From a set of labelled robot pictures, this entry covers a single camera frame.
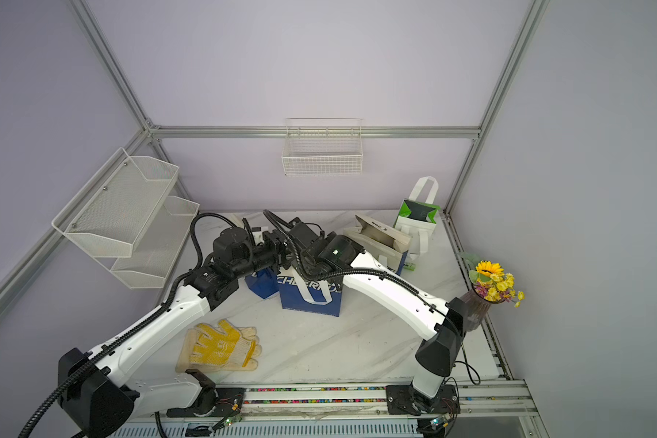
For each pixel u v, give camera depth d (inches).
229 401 28.8
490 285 27.9
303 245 20.3
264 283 35.6
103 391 14.8
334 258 18.6
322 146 42.2
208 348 32.5
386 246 29.4
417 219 32.5
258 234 26.7
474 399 30.0
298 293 30.9
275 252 24.7
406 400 28.9
